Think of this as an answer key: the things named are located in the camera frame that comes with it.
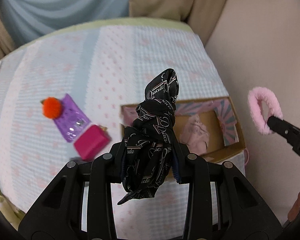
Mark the patterned blue pink bedspread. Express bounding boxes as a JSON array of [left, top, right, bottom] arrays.
[[0, 19, 228, 213]]

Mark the orange pompom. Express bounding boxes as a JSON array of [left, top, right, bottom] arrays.
[[41, 97, 63, 119]]

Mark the black printed scarf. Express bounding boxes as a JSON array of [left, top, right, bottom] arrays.
[[118, 68, 179, 205]]

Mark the light blue hanging sheet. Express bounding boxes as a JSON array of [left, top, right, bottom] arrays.
[[0, 0, 129, 46]]

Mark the cardboard box pink pattern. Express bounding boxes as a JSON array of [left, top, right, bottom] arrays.
[[121, 96, 245, 163]]

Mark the purple plastic packet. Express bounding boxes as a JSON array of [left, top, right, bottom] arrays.
[[53, 94, 91, 142]]

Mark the green blanket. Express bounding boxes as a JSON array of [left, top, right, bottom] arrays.
[[0, 191, 25, 230]]

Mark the magenta pouch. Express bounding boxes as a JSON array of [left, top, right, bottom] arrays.
[[74, 125, 111, 161]]

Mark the pink fluffy scrunchie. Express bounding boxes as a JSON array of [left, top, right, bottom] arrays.
[[248, 87, 283, 135]]

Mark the pink patterned cloth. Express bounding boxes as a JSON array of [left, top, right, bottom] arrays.
[[179, 114, 210, 155]]

